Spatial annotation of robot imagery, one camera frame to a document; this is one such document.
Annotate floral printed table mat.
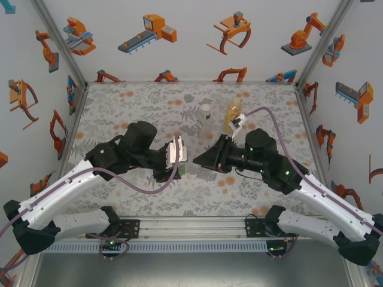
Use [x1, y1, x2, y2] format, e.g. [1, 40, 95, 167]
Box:
[56, 82, 327, 218]

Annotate yellow tea plastic bottle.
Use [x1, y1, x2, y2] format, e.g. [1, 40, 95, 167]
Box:
[223, 97, 244, 134]

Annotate clear bottle white green label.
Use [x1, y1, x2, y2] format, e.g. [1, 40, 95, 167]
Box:
[197, 103, 217, 141]

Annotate small green clear bottle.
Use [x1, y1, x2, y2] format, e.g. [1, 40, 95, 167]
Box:
[178, 148, 189, 176]

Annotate aluminium side rail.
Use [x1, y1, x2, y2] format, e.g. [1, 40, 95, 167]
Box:
[294, 83, 329, 177]
[55, 83, 90, 186]

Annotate grey slotted cable duct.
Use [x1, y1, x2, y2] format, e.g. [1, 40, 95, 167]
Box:
[41, 241, 269, 254]

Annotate aluminium frame post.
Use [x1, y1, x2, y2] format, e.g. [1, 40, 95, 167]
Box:
[31, 0, 90, 88]
[295, 0, 356, 88]

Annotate aluminium table edge rail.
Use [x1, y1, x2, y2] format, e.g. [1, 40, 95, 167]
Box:
[71, 215, 303, 242]

